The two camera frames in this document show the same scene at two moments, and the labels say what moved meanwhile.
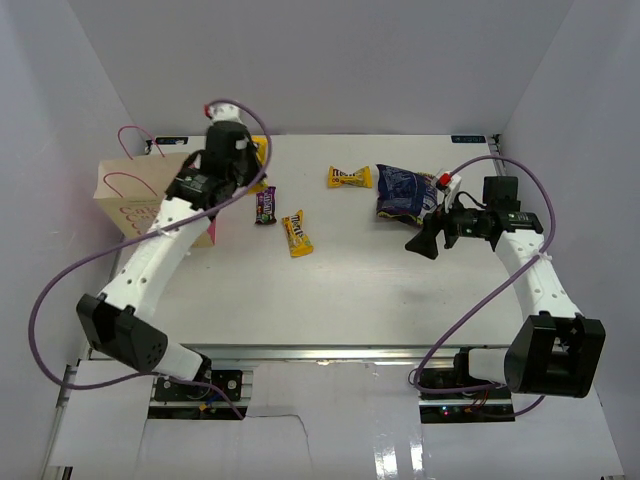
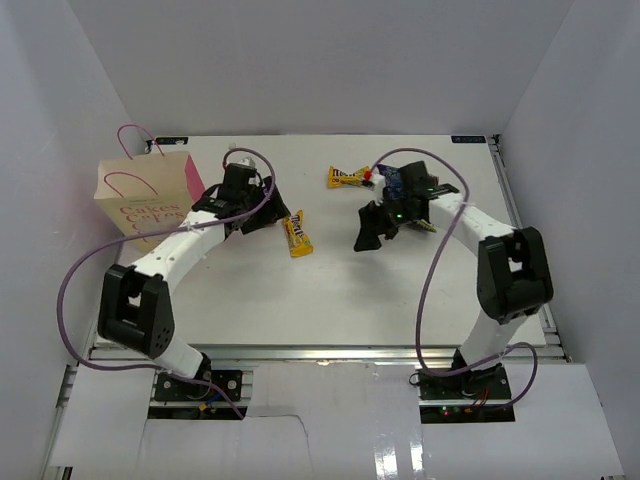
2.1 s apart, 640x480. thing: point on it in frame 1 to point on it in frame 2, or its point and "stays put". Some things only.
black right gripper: (425, 242) to (373, 224)
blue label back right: (468, 139) stays put
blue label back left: (171, 140) stays put
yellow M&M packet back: (362, 177) stays put
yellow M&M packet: (300, 244) stays put
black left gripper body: (247, 170) to (251, 202)
